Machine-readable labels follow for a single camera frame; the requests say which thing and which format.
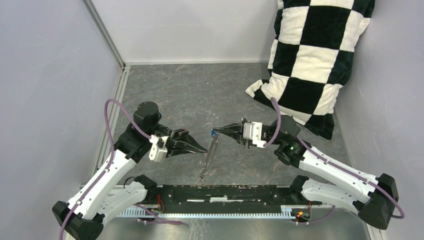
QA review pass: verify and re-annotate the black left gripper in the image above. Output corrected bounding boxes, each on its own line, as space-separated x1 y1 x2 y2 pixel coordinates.
148 123 208 158

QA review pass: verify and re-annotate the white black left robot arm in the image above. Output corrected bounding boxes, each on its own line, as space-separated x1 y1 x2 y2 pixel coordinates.
52 101 207 240

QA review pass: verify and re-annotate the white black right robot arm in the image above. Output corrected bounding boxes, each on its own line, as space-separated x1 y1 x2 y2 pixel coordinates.
213 115 399 230

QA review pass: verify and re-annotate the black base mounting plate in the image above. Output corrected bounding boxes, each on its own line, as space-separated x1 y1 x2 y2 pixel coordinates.
139 185 322 214

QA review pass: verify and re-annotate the black white checkered pillow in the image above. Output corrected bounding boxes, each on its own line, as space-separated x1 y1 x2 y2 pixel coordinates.
246 0 376 140

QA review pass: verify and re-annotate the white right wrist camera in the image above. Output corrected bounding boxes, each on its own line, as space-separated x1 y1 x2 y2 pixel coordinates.
242 121 266 148

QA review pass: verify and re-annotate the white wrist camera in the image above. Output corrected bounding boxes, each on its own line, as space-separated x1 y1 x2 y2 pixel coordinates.
148 134 169 163
242 121 266 148

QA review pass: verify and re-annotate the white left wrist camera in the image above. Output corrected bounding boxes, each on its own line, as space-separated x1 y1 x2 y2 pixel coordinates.
148 134 169 163

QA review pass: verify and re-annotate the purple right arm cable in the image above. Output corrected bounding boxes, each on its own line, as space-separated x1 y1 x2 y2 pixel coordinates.
263 96 406 226

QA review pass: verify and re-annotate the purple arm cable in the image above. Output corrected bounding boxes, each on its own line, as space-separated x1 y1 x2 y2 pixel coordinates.
263 96 406 226
58 98 185 240

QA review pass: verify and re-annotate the white slotted cable duct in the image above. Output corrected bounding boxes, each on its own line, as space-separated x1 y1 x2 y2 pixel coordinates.
86 206 294 220

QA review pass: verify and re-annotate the aluminium frame rail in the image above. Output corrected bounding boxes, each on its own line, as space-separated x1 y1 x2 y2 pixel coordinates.
82 0 131 173

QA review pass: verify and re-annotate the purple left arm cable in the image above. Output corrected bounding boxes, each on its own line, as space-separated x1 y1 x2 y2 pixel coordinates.
58 98 185 240

